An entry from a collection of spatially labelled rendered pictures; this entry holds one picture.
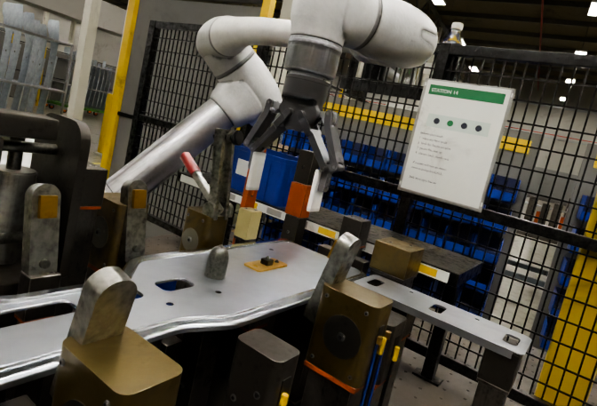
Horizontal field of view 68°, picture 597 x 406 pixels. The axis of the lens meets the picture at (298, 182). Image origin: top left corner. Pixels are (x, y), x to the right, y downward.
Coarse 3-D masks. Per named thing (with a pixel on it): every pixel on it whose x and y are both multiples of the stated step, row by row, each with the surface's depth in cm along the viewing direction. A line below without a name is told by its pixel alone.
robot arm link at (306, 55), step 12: (300, 36) 70; (312, 36) 69; (288, 48) 73; (300, 48) 70; (312, 48) 70; (324, 48) 70; (336, 48) 71; (288, 60) 72; (300, 60) 70; (312, 60) 70; (324, 60) 70; (336, 60) 72; (300, 72) 72; (312, 72) 71; (324, 72) 71; (336, 72) 74
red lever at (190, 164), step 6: (180, 156) 90; (186, 156) 90; (186, 162) 90; (192, 162) 90; (192, 168) 89; (198, 168) 89; (192, 174) 89; (198, 174) 88; (198, 180) 88; (204, 180) 88; (198, 186) 88; (204, 186) 87; (204, 192) 87; (222, 210) 85
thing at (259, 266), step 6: (264, 258) 79; (246, 264) 76; (252, 264) 77; (258, 264) 77; (264, 264) 78; (270, 264) 78; (276, 264) 80; (282, 264) 80; (258, 270) 74; (264, 270) 75
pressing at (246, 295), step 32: (160, 256) 70; (192, 256) 75; (256, 256) 83; (288, 256) 87; (320, 256) 92; (64, 288) 52; (160, 288) 59; (192, 288) 62; (224, 288) 64; (256, 288) 67; (288, 288) 70; (64, 320) 46; (128, 320) 49; (160, 320) 51; (192, 320) 53; (224, 320) 55; (256, 320) 59; (0, 352) 39; (32, 352) 40; (0, 384) 36
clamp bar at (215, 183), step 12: (216, 132) 84; (228, 132) 84; (240, 132) 83; (216, 144) 84; (228, 144) 86; (240, 144) 84; (216, 156) 84; (228, 156) 86; (216, 168) 84; (228, 168) 86; (216, 180) 84; (228, 180) 86; (216, 192) 84; (228, 192) 86; (216, 204) 84; (228, 204) 86; (216, 216) 84
